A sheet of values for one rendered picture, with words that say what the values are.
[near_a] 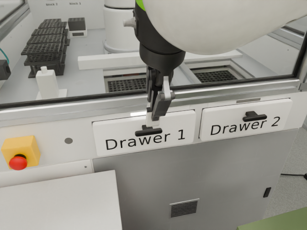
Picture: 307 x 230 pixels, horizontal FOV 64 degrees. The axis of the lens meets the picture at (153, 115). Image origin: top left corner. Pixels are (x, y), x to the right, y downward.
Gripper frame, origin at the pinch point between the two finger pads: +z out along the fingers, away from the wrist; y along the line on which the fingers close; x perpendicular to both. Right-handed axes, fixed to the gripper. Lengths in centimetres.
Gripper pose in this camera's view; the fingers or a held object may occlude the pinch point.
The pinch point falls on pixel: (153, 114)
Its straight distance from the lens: 54.0
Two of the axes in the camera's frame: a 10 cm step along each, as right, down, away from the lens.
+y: 2.0, 8.0, -5.7
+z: -0.8, 6.0, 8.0
